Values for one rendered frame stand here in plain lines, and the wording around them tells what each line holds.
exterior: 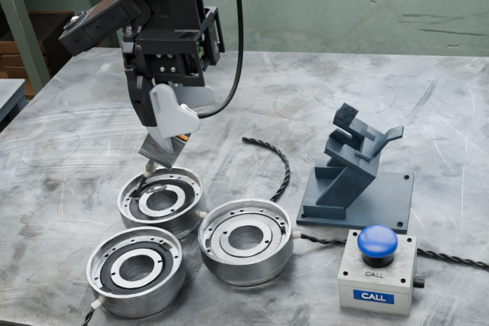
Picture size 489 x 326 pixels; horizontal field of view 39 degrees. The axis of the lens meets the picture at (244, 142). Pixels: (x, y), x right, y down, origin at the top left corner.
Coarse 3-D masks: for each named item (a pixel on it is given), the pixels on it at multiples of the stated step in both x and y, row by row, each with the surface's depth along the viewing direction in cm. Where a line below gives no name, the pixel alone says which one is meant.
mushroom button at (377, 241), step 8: (360, 232) 69; (368, 232) 68; (376, 232) 68; (384, 232) 68; (392, 232) 68; (360, 240) 68; (368, 240) 67; (376, 240) 67; (384, 240) 67; (392, 240) 67; (360, 248) 67; (368, 248) 67; (376, 248) 67; (384, 248) 66; (392, 248) 67; (376, 256) 67; (384, 256) 67
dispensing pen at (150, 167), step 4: (184, 104) 74; (184, 108) 73; (188, 108) 74; (192, 112) 74; (196, 112) 74; (176, 136) 76; (188, 136) 76; (184, 140) 76; (148, 160) 80; (148, 164) 80; (152, 164) 79; (156, 164) 79; (148, 168) 80; (152, 168) 80; (144, 172) 81; (148, 172) 81; (152, 172) 81; (144, 176) 81; (148, 176) 81; (144, 180) 82; (140, 184) 83; (140, 188) 83; (136, 192) 84
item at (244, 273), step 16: (224, 208) 80; (240, 208) 81; (256, 208) 80; (272, 208) 79; (208, 224) 79; (240, 224) 78; (256, 224) 78; (288, 224) 76; (208, 240) 77; (224, 240) 77; (240, 240) 79; (256, 240) 79; (288, 240) 74; (208, 256) 73; (240, 256) 74; (272, 256) 72; (288, 256) 75; (224, 272) 73; (240, 272) 72; (256, 272) 73; (272, 272) 74
